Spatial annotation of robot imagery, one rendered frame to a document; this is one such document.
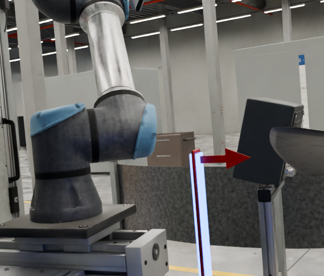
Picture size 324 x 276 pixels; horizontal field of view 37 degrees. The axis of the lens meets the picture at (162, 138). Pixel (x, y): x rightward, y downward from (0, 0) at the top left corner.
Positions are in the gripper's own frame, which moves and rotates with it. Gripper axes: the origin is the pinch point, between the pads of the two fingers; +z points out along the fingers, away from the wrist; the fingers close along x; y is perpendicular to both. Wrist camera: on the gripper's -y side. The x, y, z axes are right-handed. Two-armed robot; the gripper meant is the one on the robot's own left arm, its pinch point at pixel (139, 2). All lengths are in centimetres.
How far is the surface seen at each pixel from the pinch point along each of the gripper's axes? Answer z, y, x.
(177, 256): 143, 109, -306
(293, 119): 23.0, -21.1, -32.8
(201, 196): 29.1, -16.2, 25.9
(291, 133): 22.1, -27.4, 33.2
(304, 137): 22.6, -28.4, 31.8
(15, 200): 57, 126, -121
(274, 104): 19.4, -17.3, -32.1
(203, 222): 32.2, -16.2, 25.6
